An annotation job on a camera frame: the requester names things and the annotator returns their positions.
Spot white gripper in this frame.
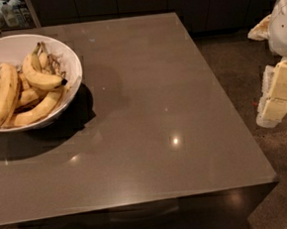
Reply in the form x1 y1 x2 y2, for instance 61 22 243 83
247 0 287 128

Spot curved yellow banana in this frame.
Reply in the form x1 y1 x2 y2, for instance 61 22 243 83
22 43 66 91

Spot bottom yellow banana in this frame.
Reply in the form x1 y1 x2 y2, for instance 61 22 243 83
9 87 64 128

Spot small back yellow banana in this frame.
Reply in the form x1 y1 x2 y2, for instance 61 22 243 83
39 42 49 69

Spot middle yellow banana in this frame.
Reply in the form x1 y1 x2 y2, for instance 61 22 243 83
16 87 47 110

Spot white bowl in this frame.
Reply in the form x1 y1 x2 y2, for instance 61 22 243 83
0 34 83 133

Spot long left yellow banana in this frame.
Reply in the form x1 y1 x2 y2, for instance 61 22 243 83
0 62 20 127

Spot bottles on shelf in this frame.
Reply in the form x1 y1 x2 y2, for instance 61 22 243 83
0 0 35 31

